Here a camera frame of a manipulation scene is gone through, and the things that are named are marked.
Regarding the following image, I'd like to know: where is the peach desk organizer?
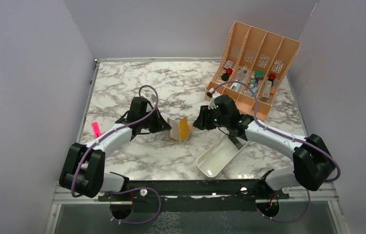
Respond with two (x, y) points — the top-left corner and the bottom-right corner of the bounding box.
(206, 21), (301, 121)

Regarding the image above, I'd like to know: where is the black mounting rail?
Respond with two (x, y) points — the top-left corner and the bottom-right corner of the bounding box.
(98, 179), (289, 213)

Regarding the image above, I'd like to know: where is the green round cap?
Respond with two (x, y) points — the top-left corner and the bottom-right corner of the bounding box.
(254, 71), (264, 79)

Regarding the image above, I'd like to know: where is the white red tube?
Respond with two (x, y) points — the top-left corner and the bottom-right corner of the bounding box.
(262, 79), (272, 98)

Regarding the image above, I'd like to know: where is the white plastic tray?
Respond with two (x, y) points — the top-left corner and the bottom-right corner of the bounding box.
(196, 135), (249, 179)

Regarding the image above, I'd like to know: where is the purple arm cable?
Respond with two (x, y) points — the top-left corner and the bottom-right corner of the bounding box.
(209, 80), (342, 183)
(70, 85), (159, 198)

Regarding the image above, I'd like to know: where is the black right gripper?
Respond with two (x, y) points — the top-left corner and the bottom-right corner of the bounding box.
(193, 104), (230, 130)

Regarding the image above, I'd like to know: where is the yellow leather card holder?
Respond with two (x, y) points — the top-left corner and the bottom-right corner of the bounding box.
(167, 117), (194, 142)

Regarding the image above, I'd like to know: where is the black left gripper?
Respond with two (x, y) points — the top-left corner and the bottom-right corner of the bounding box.
(140, 107), (172, 134)

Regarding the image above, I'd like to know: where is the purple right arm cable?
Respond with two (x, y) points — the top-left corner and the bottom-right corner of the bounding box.
(209, 80), (342, 183)

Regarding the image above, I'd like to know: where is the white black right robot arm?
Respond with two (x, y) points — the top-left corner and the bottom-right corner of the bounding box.
(193, 95), (340, 198)

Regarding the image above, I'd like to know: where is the pink highlighter marker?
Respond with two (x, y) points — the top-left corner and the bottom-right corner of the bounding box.
(92, 121), (101, 138)

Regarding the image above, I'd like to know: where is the red round cap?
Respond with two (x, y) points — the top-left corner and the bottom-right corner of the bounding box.
(226, 68), (233, 75)

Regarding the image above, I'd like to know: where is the black credit card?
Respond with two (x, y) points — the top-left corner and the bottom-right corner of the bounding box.
(228, 136), (244, 150)

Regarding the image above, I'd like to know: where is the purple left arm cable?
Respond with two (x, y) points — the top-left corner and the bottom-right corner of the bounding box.
(70, 85), (159, 198)

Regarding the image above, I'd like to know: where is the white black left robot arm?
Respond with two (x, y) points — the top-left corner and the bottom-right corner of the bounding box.
(58, 97), (171, 200)

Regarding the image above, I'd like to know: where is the black round cap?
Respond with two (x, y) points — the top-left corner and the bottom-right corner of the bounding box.
(221, 73), (230, 82)

